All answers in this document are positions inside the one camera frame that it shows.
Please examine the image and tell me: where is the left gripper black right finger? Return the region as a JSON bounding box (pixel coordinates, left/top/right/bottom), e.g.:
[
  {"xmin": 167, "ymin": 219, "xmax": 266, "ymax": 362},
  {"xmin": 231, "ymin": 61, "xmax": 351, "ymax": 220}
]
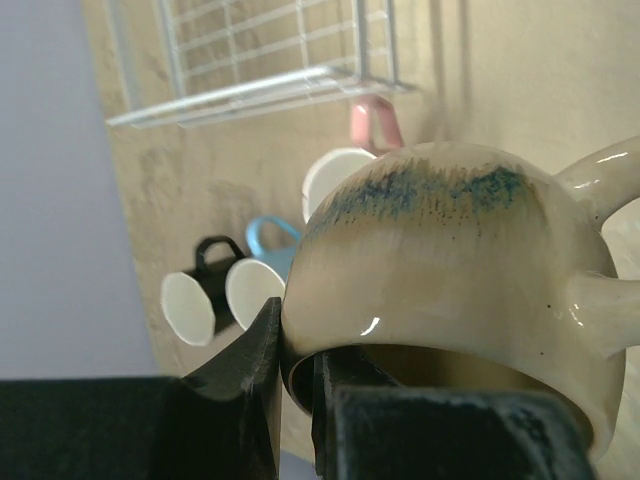
[{"xmin": 312, "ymin": 349, "xmax": 596, "ymax": 479}]

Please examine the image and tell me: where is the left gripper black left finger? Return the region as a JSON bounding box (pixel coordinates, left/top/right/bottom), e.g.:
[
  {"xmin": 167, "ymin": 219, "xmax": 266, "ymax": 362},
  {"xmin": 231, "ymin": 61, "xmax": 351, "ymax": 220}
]
[{"xmin": 1, "ymin": 298, "xmax": 281, "ymax": 479}]

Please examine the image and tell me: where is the black hexagonal ceramic mug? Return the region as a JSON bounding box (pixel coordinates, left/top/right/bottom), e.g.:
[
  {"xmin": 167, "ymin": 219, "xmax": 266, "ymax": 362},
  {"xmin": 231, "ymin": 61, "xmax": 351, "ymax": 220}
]
[{"xmin": 160, "ymin": 235, "xmax": 246, "ymax": 346}]

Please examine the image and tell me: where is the light blue ceramic mug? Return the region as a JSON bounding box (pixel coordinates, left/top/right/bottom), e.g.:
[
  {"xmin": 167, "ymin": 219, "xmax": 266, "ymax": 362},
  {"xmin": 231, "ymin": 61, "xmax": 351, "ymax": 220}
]
[{"xmin": 225, "ymin": 216, "xmax": 301, "ymax": 331}]

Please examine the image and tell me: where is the pink cup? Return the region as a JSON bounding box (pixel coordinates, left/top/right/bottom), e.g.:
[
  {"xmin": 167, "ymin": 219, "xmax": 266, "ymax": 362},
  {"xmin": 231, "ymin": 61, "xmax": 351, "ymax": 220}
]
[{"xmin": 302, "ymin": 95, "xmax": 405, "ymax": 223}]

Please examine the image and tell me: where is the white wire dish rack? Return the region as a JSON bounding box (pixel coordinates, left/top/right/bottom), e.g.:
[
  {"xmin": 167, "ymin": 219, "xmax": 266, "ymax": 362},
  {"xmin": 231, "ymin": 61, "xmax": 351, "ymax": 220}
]
[{"xmin": 105, "ymin": 0, "xmax": 408, "ymax": 128}]

